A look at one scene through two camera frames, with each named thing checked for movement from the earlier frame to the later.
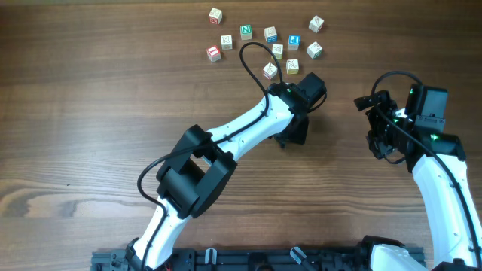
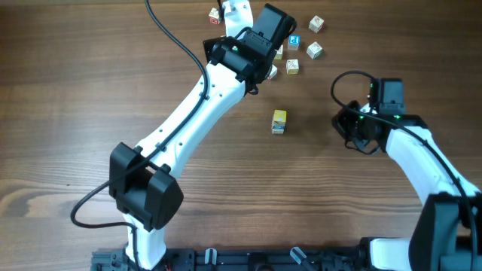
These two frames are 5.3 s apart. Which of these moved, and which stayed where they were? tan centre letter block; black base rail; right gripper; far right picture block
Moved: right gripper
Stayed: tan centre letter block; far right picture block; black base rail
